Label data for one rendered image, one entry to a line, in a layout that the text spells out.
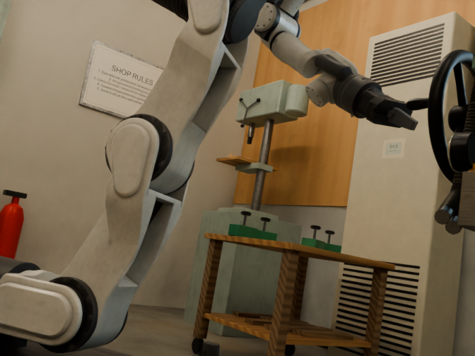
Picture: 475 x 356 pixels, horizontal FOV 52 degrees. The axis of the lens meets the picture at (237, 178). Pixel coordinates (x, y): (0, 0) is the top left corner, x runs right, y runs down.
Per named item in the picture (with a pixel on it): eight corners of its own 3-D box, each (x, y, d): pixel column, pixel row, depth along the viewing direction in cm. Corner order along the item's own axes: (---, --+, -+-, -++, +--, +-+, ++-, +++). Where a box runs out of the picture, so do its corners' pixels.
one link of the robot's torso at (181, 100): (87, 166, 96) (183, -43, 100) (131, 184, 113) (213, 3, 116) (149, 194, 91) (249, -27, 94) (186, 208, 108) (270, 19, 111)
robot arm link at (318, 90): (338, 123, 115) (309, 104, 123) (373, 97, 117) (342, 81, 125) (328, 85, 108) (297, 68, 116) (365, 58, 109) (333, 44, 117)
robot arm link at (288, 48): (286, 67, 122) (242, 33, 133) (307, 80, 130) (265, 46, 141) (311, 30, 118) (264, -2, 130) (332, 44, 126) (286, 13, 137)
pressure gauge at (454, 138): (461, 188, 78) (466, 138, 79) (486, 188, 75) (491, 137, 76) (443, 179, 74) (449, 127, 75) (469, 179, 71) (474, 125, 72)
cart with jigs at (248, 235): (288, 353, 255) (306, 231, 265) (381, 388, 210) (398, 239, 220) (182, 351, 216) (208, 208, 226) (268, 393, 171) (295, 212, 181)
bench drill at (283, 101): (237, 322, 340) (273, 106, 365) (298, 345, 290) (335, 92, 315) (178, 318, 314) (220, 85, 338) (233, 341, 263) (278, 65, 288)
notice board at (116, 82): (162, 131, 361) (174, 73, 368) (163, 131, 360) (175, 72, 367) (78, 104, 324) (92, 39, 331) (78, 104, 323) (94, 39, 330)
